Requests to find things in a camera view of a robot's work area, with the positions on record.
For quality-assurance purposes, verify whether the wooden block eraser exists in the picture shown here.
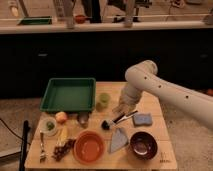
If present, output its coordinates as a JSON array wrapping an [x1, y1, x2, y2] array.
[[113, 105, 128, 114]]

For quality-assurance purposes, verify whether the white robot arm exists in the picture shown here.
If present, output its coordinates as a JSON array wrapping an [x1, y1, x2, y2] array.
[[118, 60, 213, 130]]

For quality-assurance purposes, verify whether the dark brown bowl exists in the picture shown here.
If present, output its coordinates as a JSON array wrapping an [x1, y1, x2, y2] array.
[[130, 131, 158, 160]]

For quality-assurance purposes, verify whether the red orange bowl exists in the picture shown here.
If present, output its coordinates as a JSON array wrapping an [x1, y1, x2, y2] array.
[[73, 131, 105, 164]]

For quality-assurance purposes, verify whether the small clear glass bowl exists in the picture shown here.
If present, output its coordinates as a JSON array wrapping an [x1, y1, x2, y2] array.
[[39, 117, 57, 136]]

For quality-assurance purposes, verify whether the background red bowl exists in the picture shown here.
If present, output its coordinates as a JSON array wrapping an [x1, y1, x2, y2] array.
[[74, 15, 86, 24]]

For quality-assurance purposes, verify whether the green plastic cup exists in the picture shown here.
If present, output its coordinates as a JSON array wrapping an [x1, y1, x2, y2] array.
[[98, 93, 110, 108]]

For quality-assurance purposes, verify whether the blue sponge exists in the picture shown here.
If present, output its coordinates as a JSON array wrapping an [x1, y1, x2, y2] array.
[[133, 114, 153, 126]]

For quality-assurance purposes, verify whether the black and white brush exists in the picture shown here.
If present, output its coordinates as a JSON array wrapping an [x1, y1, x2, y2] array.
[[101, 111, 137, 130]]

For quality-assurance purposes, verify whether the light blue cloth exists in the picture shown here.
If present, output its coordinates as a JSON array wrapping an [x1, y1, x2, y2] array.
[[109, 128, 129, 153]]

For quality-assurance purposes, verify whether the green plastic tray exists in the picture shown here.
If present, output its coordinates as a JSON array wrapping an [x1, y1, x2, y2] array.
[[40, 78, 96, 113]]

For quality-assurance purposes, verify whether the orange fruit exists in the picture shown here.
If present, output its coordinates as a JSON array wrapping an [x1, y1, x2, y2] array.
[[55, 112, 68, 124]]

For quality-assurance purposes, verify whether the yellow corn cob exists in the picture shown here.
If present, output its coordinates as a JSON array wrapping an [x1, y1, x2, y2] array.
[[58, 126, 68, 146]]

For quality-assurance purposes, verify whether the brown grape bunch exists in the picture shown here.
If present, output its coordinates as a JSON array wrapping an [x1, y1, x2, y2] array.
[[52, 139, 75, 161]]

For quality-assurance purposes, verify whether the metal fork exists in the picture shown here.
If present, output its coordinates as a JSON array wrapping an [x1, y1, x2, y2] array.
[[40, 132, 46, 163]]

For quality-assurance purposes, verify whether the black stand pole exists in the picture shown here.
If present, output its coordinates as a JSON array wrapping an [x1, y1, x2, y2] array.
[[19, 120, 30, 171]]

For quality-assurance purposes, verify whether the background green tray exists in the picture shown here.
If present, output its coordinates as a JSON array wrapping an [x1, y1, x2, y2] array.
[[19, 16, 52, 25]]

